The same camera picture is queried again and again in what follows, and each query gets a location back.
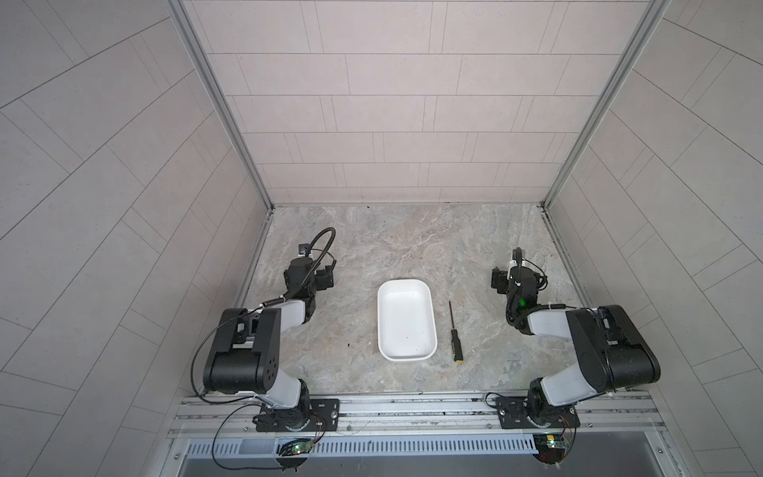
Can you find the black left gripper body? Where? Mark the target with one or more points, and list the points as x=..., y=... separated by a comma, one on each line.
x=312, y=288

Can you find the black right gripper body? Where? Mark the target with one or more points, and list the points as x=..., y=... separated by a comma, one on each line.
x=515, y=306

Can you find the black and yellow screwdriver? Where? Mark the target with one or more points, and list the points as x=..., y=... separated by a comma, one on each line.
x=456, y=345

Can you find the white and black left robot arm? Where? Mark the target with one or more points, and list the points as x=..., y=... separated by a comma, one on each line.
x=244, y=356

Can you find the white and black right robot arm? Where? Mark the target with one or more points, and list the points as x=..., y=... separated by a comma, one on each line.
x=610, y=352

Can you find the white rectangular plastic bin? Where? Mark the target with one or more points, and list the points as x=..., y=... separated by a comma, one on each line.
x=406, y=322

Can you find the right green circuit board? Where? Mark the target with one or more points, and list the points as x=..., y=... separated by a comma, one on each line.
x=552, y=448

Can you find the green circuit board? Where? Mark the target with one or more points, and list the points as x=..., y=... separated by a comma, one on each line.
x=552, y=448
x=296, y=448

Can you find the left green circuit board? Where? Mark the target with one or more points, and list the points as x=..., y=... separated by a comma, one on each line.
x=296, y=448

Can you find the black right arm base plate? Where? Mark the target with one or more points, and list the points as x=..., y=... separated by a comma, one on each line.
x=512, y=412

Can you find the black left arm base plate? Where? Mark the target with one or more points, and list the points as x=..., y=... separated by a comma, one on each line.
x=321, y=415

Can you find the white slotted cable duct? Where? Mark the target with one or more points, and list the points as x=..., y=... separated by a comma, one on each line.
x=370, y=446

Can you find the aluminium mounting rail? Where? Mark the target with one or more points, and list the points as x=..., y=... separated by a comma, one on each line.
x=440, y=413

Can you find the left aluminium corner post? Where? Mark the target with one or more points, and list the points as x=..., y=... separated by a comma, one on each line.
x=191, y=40

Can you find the aluminium corner post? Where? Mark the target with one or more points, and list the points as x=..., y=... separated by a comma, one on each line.
x=644, y=30
x=191, y=40

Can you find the right aluminium corner post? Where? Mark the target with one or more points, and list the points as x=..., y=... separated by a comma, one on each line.
x=644, y=30

